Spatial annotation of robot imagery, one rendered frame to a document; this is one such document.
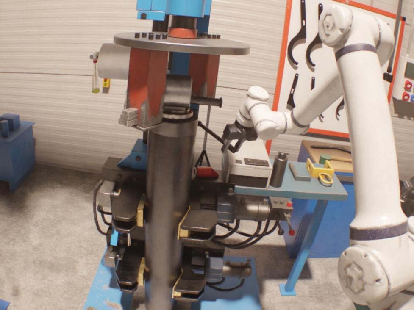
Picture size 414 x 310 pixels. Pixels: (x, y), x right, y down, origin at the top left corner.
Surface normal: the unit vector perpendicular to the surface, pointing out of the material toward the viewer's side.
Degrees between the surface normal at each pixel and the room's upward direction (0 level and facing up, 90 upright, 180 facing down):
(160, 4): 90
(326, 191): 0
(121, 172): 90
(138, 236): 0
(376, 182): 67
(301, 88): 90
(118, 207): 0
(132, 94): 90
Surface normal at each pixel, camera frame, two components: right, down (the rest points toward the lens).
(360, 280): -0.92, 0.11
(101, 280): 0.11, -0.92
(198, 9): 0.63, 0.36
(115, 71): -0.07, 0.74
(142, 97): -0.57, 0.25
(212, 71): 0.81, 0.30
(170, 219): 0.25, 0.40
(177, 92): 0.09, 0.25
